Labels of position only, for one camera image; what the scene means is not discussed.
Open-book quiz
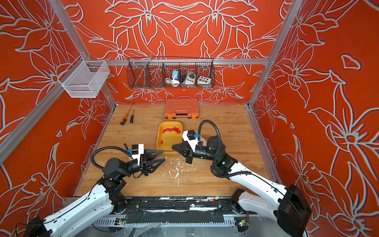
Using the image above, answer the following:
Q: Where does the yellow plastic tray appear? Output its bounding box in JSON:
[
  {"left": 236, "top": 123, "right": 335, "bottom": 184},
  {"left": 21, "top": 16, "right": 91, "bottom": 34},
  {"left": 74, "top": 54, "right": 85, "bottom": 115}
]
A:
[{"left": 157, "top": 121, "right": 183, "bottom": 156}]

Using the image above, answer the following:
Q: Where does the orange handled screwdriver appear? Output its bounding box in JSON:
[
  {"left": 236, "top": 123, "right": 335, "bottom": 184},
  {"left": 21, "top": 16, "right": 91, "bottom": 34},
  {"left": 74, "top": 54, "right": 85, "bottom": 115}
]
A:
[{"left": 120, "top": 104, "right": 134, "bottom": 125}]

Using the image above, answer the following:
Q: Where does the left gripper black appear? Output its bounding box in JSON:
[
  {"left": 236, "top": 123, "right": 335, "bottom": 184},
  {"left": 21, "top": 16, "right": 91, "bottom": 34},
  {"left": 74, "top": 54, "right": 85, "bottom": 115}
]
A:
[{"left": 118, "top": 150, "right": 164, "bottom": 181}]

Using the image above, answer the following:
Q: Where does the black wire wall basket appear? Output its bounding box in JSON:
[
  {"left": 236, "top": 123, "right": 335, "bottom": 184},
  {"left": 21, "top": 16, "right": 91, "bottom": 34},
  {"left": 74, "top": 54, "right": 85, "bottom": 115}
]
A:
[{"left": 127, "top": 56, "right": 216, "bottom": 89}]

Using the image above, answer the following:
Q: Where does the orange tool case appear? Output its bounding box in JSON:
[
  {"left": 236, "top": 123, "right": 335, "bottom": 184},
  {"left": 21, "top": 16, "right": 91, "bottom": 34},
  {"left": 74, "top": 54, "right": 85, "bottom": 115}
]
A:
[{"left": 164, "top": 98, "right": 199, "bottom": 119}]

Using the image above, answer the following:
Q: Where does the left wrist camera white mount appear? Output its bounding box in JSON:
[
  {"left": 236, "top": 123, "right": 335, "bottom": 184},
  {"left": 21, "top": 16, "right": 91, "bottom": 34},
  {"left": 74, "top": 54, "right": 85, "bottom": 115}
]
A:
[{"left": 127, "top": 144, "right": 144, "bottom": 166}]

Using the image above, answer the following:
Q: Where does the blue white small box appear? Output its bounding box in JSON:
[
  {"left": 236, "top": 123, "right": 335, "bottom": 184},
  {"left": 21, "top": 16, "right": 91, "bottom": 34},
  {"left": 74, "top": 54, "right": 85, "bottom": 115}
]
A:
[{"left": 172, "top": 70, "right": 179, "bottom": 81}]

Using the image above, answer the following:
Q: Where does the clear acrylic wall box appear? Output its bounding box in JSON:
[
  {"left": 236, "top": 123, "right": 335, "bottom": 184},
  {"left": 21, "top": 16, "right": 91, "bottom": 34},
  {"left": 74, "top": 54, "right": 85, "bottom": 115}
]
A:
[{"left": 58, "top": 61, "right": 110, "bottom": 98}]

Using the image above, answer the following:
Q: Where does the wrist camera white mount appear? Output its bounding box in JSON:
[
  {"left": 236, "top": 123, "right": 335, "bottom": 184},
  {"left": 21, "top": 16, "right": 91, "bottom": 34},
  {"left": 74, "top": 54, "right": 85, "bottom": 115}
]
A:
[
  {"left": 182, "top": 130, "right": 200, "bottom": 152},
  {"left": 127, "top": 144, "right": 144, "bottom": 166}
]

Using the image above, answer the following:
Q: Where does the black handled screwdriver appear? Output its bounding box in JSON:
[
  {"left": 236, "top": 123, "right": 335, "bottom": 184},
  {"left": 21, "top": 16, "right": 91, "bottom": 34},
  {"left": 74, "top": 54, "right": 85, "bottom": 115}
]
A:
[{"left": 130, "top": 110, "right": 134, "bottom": 124}]

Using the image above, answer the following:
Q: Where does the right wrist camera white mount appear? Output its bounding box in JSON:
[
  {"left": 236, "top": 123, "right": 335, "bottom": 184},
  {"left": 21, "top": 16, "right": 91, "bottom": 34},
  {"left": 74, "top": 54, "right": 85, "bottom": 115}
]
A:
[{"left": 182, "top": 130, "right": 200, "bottom": 152}]

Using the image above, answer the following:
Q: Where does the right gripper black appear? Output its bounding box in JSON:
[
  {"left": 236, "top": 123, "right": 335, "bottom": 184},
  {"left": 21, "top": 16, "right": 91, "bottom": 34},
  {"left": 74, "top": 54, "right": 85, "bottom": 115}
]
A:
[{"left": 173, "top": 143, "right": 220, "bottom": 167}]

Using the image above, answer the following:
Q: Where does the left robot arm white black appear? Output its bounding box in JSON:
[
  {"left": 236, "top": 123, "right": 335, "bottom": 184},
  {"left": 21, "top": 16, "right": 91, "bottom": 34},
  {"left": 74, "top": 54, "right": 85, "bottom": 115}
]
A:
[{"left": 23, "top": 144, "right": 165, "bottom": 237}]

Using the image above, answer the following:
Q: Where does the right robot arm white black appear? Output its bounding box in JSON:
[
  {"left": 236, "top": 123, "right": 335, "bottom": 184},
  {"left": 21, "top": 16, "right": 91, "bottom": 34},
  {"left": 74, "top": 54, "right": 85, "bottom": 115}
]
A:
[{"left": 172, "top": 119, "right": 312, "bottom": 237}]

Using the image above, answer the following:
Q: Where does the white button box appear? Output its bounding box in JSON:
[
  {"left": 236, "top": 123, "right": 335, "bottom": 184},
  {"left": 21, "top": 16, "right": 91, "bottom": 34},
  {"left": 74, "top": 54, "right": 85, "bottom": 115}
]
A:
[{"left": 197, "top": 76, "right": 211, "bottom": 87}]

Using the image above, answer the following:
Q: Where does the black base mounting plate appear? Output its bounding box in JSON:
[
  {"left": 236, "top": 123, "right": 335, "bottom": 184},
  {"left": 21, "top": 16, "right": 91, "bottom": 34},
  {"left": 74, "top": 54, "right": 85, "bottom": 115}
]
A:
[{"left": 106, "top": 197, "right": 255, "bottom": 227}]

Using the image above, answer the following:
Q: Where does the red sleeves pile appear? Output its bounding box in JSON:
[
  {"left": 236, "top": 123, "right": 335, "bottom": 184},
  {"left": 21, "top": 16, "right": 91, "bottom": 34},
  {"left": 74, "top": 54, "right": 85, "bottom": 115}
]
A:
[{"left": 162, "top": 127, "right": 182, "bottom": 134}]

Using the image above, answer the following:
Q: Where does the white round dial device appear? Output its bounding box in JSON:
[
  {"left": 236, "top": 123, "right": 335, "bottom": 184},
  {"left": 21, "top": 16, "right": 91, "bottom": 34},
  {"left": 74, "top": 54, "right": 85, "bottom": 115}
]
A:
[{"left": 184, "top": 72, "right": 196, "bottom": 86}]

